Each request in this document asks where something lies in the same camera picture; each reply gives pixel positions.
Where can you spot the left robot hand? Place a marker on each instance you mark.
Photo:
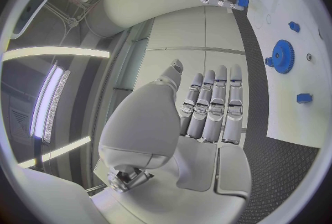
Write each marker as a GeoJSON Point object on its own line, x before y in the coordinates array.
{"type": "Point", "coordinates": [145, 124]}

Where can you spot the blue block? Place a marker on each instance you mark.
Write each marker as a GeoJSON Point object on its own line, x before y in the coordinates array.
{"type": "Point", "coordinates": [303, 98]}
{"type": "Point", "coordinates": [243, 2]}

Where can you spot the white task board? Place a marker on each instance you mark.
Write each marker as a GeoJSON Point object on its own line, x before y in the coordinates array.
{"type": "Point", "coordinates": [298, 78]}

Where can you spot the small blue peg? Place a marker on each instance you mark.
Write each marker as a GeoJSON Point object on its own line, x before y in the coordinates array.
{"type": "Point", "coordinates": [268, 61]}

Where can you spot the glowing light bar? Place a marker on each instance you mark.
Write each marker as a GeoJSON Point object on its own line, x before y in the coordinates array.
{"type": "Point", "coordinates": [48, 99]}

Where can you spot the blue gear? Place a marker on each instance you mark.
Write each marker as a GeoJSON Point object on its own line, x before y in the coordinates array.
{"type": "Point", "coordinates": [285, 62]}

